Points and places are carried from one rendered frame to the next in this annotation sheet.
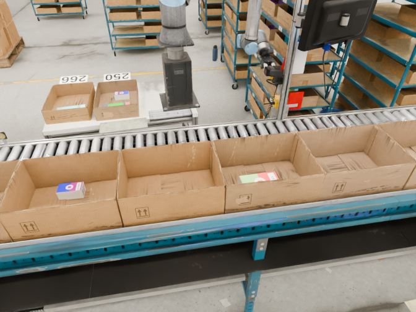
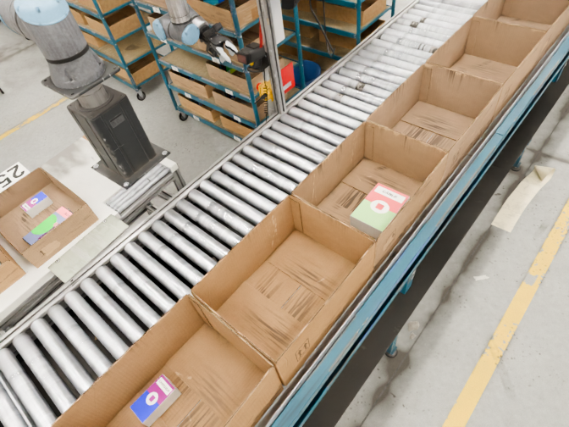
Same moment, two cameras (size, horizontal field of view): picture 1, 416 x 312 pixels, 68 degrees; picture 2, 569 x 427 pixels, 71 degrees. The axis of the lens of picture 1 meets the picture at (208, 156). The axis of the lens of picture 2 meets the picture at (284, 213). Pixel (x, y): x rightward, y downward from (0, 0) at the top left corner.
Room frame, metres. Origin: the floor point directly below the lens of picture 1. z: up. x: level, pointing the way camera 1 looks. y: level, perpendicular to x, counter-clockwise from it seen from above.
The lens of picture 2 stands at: (0.45, 0.40, 1.90)
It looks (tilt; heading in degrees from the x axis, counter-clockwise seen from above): 50 degrees down; 329
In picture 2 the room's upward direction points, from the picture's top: 11 degrees counter-clockwise
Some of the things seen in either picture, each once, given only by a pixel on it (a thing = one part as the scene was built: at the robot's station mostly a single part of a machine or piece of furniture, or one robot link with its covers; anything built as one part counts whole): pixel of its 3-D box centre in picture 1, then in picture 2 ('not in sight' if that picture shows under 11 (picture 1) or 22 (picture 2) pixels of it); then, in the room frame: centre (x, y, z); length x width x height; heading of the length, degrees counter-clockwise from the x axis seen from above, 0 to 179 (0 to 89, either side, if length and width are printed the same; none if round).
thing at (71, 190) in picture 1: (71, 190); (156, 400); (0.93, 0.58, 0.91); 0.10 x 0.06 x 0.05; 98
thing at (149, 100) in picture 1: (122, 103); (46, 213); (2.00, 0.62, 0.74); 1.00 x 0.58 x 0.03; 103
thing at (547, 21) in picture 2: not in sight; (521, 22); (1.19, -1.40, 0.96); 0.39 x 0.29 x 0.17; 99
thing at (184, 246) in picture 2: (162, 158); (196, 255); (1.37, 0.26, 0.72); 0.52 x 0.05 x 0.05; 10
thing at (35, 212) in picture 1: (70, 193); (175, 407); (0.86, 0.54, 0.96); 0.39 x 0.29 x 0.17; 100
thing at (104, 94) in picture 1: (117, 98); (38, 213); (1.94, 0.63, 0.80); 0.38 x 0.28 x 0.10; 11
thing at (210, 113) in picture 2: (268, 104); (210, 97); (2.95, -0.65, 0.19); 0.40 x 0.30 x 0.10; 8
